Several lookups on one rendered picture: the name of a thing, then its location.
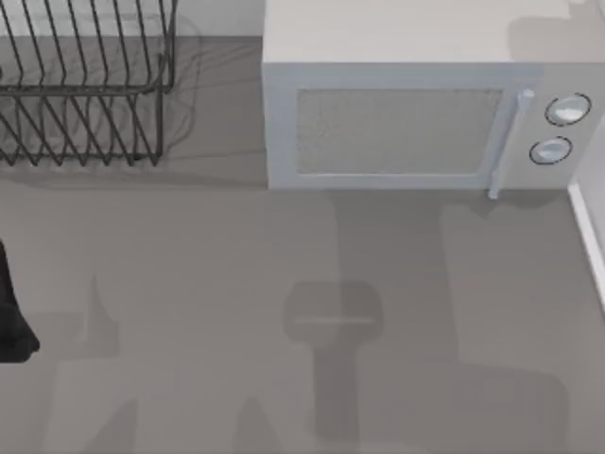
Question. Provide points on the large microwave knob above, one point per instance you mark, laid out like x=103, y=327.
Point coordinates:
x=567, y=109

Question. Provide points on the microwave oven door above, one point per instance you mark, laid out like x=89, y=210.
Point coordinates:
x=283, y=137

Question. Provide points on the small microwave knob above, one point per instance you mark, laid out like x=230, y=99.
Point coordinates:
x=549, y=150

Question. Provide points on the pale microwave oven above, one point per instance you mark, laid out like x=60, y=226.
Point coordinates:
x=425, y=33

